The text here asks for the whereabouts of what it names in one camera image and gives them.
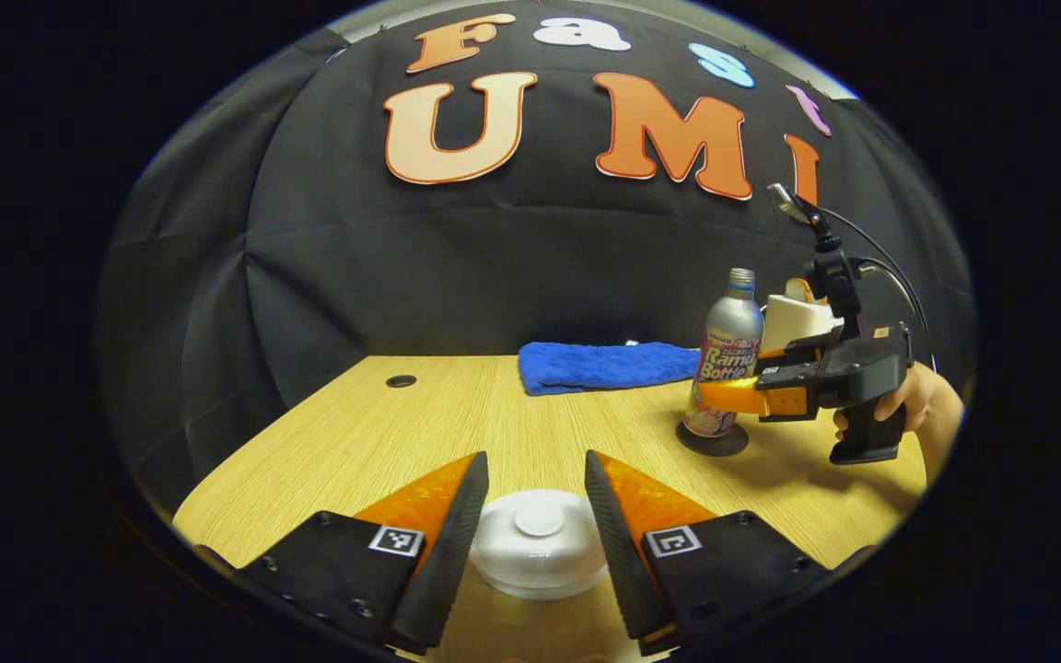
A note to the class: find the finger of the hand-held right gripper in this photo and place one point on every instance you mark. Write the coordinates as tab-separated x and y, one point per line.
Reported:
742	396
798	350

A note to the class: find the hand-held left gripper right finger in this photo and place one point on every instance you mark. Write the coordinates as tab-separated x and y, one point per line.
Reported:
618	552

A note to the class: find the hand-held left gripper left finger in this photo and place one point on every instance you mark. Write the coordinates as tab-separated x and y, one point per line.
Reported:
457	552

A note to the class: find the dark brown round coaster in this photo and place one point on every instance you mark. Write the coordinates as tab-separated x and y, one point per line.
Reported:
724	444

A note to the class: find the silver water bottle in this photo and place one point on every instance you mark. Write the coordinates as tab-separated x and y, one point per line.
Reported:
731	341

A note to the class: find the white teacup lid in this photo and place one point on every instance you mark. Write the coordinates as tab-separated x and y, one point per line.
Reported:
540	543

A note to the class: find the white toaster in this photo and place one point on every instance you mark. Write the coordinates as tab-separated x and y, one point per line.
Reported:
793	322

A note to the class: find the toasted bread slice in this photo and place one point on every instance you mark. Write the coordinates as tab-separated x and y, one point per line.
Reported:
799	290

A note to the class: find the white saucer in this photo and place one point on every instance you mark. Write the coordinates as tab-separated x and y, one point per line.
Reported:
540	592

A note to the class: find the blue towel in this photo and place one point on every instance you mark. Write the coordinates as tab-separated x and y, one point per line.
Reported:
604	366

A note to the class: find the black table grommet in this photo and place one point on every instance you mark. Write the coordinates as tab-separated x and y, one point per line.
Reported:
402	381

